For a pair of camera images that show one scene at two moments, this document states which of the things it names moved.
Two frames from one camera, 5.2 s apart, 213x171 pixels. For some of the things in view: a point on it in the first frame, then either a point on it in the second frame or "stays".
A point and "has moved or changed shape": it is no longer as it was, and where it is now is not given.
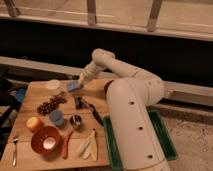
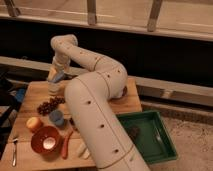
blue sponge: x=73 y=84 has moved or changed shape
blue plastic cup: x=57 y=116 stays
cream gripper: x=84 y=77 -> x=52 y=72
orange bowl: x=46 y=141 stays
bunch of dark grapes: x=52 y=104 stays
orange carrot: x=64 y=145 stays
